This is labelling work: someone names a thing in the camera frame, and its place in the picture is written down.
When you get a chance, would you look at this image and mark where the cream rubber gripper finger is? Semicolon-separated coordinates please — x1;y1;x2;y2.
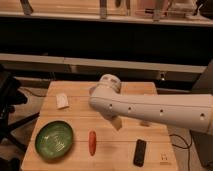
110;117;122;130

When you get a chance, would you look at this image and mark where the green ceramic bowl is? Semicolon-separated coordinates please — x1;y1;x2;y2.
35;120;74;160

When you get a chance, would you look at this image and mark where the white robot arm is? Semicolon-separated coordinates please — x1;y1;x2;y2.
89;74;213;135

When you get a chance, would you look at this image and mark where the white tube bottle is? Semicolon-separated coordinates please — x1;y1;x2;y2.
140;121;150;127

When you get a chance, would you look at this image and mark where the orange carrot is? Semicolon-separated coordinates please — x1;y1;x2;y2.
88;131;96;156

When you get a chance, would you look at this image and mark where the black rectangular device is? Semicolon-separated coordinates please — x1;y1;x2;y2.
133;139;146;167

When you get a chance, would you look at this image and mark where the black office chair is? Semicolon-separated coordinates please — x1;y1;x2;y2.
0;64;40;171

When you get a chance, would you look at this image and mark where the black cable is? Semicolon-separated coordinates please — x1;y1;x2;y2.
168;133;193;171

